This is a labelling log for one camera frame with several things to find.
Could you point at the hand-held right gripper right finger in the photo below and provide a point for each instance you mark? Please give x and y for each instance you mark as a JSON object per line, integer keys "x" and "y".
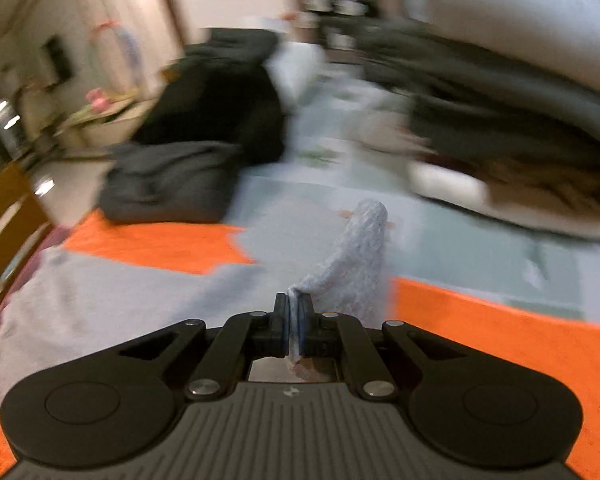
{"x": 305, "y": 320}

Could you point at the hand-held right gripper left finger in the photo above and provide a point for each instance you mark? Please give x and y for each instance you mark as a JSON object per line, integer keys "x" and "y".
{"x": 282, "y": 320}

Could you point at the light grey sweater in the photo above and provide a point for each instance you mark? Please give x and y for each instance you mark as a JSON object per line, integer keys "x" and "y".
{"x": 130, "y": 300}

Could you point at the green patterned tablecloth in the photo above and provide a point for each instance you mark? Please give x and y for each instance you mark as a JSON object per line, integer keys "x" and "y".
{"x": 455, "y": 240}

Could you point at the orange flower-print mat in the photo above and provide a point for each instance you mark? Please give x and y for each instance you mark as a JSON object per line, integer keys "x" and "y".
{"x": 480, "y": 330}

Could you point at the dark grey folded garment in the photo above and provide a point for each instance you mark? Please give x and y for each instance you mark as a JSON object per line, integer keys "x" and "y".
{"x": 170, "y": 180}

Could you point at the white folded garment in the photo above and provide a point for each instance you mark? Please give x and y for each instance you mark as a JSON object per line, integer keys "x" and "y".
{"x": 445, "y": 182}

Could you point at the large black folded garment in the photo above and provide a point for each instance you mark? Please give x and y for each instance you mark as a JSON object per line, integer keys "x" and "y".
{"x": 220, "y": 110}

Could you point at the white cloth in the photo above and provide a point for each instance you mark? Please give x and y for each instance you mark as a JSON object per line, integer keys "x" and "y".
{"x": 295, "y": 70}

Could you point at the cream low cabinet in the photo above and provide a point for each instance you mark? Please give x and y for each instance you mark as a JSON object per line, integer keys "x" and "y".
{"x": 110, "y": 125}

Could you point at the dark grey folded pants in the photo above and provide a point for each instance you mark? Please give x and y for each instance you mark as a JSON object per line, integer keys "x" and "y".
{"x": 480, "y": 110}

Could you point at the brown folded garment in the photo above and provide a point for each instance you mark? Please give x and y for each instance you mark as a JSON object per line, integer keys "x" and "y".
{"x": 555, "y": 185}

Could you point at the wooden chair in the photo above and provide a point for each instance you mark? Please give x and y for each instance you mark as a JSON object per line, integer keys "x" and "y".
{"x": 5, "y": 220}

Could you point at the colourful hula hoop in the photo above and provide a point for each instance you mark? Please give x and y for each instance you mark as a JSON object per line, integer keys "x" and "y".
{"x": 132, "y": 47}

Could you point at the stickered water dispenser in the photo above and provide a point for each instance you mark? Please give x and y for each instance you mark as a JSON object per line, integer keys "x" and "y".
{"x": 340, "y": 5}

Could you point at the pale grey folded sweatshirt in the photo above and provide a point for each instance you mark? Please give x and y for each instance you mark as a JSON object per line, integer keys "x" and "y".
{"x": 505, "y": 5}

